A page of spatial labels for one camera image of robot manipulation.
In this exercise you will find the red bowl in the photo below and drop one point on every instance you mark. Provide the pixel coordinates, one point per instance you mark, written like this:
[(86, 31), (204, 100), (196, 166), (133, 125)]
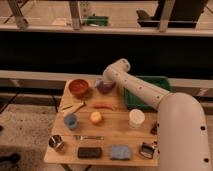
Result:
[(78, 87)]

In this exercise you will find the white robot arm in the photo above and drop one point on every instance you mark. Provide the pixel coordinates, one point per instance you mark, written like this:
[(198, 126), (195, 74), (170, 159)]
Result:
[(182, 133)]

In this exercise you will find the black machine on shelf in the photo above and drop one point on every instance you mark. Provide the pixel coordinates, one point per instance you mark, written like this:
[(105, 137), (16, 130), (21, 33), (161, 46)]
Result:
[(185, 14)]

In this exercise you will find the black sponge block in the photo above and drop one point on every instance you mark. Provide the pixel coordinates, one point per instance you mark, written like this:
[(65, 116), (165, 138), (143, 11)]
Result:
[(89, 152)]

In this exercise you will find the silver metal cup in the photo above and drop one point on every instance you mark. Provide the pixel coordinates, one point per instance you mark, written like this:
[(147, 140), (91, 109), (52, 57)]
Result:
[(56, 143)]

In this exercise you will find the green plastic tray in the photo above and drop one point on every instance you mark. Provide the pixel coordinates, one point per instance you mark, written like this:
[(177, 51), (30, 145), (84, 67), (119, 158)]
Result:
[(131, 101)]

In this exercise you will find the blue folded towel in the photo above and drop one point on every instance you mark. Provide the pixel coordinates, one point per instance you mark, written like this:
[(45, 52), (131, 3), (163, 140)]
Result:
[(120, 152)]

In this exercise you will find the small dark object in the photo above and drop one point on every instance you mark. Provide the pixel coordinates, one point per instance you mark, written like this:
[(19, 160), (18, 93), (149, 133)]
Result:
[(154, 129)]

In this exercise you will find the red chili pepper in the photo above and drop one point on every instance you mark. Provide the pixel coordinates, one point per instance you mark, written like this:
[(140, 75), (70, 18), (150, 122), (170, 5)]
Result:
[(103, 106)]

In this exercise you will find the silver fork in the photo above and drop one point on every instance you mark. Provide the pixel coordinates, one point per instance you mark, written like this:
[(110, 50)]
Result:
[(83, 137)]

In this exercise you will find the blue cup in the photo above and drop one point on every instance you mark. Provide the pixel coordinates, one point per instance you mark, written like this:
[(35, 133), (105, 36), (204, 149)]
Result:
[(71, 121)]

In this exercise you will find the black silver binder clip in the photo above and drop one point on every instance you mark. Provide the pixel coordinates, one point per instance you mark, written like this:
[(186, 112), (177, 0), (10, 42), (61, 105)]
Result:
[(147, 150)]

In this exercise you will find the purple bowl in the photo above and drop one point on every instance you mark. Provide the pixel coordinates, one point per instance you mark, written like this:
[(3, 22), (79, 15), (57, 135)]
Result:
[(103, 87)]

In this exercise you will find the white cup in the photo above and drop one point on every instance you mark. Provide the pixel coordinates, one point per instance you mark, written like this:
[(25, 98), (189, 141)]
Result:
[(136, 118)]

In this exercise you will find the green box on shelf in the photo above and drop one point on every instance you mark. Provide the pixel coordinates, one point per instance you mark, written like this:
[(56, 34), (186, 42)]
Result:
[(97, 20)]

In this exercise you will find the yellow round fruit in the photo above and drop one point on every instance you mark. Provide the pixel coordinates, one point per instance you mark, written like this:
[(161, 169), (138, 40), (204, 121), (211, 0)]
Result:
[(96, 117)]

